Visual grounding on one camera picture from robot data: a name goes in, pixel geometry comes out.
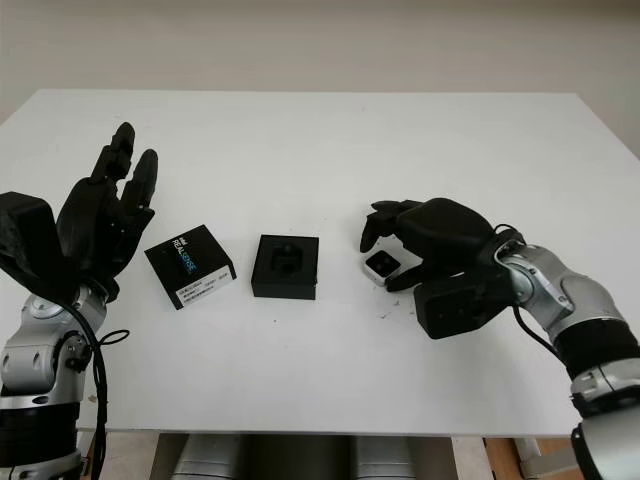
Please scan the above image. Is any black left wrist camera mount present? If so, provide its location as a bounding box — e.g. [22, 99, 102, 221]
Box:
[0, 191, 81, 304]

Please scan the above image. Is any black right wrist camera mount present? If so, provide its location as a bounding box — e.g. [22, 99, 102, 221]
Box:
[412, 272, 516, 341]

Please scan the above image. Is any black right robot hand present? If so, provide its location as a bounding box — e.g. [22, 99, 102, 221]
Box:
[358, 197, 502, 294]

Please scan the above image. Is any white table leg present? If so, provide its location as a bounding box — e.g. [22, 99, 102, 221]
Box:
[517, 438, 546, 476]

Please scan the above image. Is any small silver square camera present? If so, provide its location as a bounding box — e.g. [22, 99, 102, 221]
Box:
[362, 249, 409, 289]

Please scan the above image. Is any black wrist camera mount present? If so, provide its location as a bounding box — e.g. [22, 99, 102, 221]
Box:
[412, 272, 516, 341]
[0, 191, 81, 304]

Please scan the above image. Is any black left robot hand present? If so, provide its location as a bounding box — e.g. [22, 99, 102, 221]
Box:
[54, 122, 161, 301]

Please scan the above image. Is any grey and black robot torso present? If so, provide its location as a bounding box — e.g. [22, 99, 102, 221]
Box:
[154, 433, 454, 480]

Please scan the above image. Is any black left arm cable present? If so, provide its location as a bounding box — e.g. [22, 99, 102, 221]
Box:
[64, 299, 131, 480]

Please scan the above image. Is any black box base with insert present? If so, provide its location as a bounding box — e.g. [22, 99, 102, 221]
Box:
[251, 233, 320, 301]

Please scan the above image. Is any black RealSense box lid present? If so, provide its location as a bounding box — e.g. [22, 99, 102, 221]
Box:
[143, 224, 236, 312]

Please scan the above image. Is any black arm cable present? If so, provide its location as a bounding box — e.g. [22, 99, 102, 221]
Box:
[64, 299, 131, 480]
[492, 224, 571, 364]

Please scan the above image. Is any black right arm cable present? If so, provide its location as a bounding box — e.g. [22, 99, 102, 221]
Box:
[492, 224, 571, 364]

